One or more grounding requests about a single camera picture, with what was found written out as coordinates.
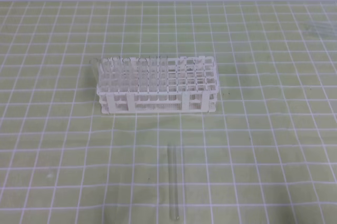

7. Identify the clear glass test tube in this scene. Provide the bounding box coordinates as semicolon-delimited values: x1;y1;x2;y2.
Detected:
167;145;180;221

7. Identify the white test tube rack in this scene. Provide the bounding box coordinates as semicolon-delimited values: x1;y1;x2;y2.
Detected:
96;56;219;114

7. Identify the clear tube leaning on rack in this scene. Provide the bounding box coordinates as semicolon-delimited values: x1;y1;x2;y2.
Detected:
90;58;100;84

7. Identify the clear test tubes far right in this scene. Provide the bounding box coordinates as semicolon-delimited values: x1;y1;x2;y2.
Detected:
306;22;336;35

